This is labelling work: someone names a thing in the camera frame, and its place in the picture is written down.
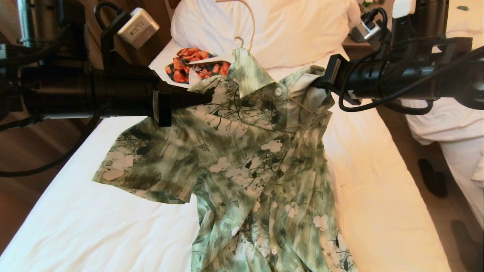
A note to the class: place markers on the orange floral garment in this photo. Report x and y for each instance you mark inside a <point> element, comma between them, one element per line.
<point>181,64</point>

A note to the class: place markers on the grey tissue box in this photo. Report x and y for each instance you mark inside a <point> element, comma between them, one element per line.
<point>357,37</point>

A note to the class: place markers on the white hanger with metal hook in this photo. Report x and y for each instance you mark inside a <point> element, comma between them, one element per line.
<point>211,60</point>

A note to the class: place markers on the brown curtain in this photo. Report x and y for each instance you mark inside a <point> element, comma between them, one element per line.
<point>22,158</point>

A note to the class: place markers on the white duvet bed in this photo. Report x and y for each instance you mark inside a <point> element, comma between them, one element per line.
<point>453,128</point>

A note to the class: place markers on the small green card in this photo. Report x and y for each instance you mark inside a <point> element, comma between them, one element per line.
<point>462,8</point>

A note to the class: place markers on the white sheeted bed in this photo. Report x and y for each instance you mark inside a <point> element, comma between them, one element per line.
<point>75,226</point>

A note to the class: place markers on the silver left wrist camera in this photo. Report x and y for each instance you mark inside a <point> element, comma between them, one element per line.
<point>138,28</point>

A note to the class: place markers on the black slipper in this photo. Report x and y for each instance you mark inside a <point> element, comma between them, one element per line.
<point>433,177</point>

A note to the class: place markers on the green floral short-sleeve shirt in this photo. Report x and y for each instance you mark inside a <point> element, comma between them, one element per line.
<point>245,170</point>

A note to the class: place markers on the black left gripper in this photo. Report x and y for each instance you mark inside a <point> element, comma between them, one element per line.
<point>94,90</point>

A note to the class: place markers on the white pillow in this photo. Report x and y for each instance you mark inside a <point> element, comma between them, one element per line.
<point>302,30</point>

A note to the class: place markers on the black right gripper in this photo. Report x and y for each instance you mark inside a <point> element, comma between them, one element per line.
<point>378,79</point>

